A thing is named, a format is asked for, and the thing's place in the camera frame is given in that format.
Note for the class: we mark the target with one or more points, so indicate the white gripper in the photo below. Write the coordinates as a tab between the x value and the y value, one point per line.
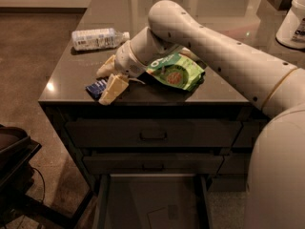
125	62

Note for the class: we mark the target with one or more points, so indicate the blue rxbar blueberry bar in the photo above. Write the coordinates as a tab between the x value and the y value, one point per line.
97	88

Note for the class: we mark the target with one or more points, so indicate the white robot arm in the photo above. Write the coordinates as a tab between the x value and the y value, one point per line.
276	180

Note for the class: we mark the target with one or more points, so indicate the top left drawer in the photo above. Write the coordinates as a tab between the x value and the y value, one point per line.
140	133

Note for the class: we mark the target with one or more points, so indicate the middle left drawer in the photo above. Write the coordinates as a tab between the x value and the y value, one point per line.
148	163

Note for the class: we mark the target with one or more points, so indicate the open bottom left drawer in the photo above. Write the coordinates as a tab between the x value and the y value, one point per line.
152	202

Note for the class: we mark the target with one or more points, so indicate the top right drawer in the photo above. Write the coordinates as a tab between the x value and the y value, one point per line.
249	133

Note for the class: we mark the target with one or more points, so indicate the middle right drawer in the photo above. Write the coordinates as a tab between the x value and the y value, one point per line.
235	164

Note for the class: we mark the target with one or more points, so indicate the bottom right drawer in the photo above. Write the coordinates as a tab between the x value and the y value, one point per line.
227	184

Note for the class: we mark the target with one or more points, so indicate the clear plastic water bottle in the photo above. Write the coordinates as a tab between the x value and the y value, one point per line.
98	39

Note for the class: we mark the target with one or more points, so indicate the green snack bag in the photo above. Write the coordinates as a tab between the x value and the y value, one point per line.
176	70

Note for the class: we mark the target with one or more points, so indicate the grey cabinet island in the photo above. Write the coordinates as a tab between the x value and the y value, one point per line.
250	22

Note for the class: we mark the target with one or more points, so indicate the black cart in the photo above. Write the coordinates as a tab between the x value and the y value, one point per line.
17	148

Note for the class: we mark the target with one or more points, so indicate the white canister with label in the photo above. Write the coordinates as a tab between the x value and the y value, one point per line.
292	30

